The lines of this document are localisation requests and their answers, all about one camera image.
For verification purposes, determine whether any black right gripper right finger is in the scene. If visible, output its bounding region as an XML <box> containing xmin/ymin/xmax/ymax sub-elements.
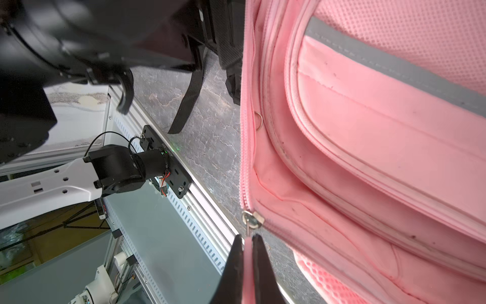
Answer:
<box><xmin>252</xmin><ymin>234</ymin><xmax>286</xmax><ymax>304</ymax></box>

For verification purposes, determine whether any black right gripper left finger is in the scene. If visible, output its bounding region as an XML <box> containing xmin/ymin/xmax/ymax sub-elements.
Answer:
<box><xmin>210</xmin><ymin>234</ymin><xmax>244</xmax><ymax>304</ymax></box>

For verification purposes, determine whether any pink backpack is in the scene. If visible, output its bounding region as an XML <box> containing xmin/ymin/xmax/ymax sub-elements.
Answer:
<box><xmin>240</xmin><ymin>1</ymin><xmax>485</xmax><ymax>303</ymax></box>

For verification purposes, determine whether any black backpack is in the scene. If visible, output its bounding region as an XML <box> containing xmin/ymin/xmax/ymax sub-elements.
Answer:
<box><xmin>168</xmin><ymin>1</ymin><xmax>246</xmax><ymax>134</ymax></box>

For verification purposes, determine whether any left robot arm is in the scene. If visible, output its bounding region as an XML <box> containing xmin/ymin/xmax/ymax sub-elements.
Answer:
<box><xmin>1</xmin><ymin>1</ymin><xmax>203</xmax><ymax>228</ymax></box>

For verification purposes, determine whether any aluminium frame rail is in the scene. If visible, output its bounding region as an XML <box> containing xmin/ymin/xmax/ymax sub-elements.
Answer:
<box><xmin>102</xmin><ymin>85</ymin><xmax>297</xmax><ymax>304</ymax></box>

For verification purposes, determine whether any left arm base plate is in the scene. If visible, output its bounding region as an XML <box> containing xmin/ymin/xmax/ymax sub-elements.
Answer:
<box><xmin>137</xmin><ymin>125</ymin><xmax>192</xmax><ymax>199</ymax></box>

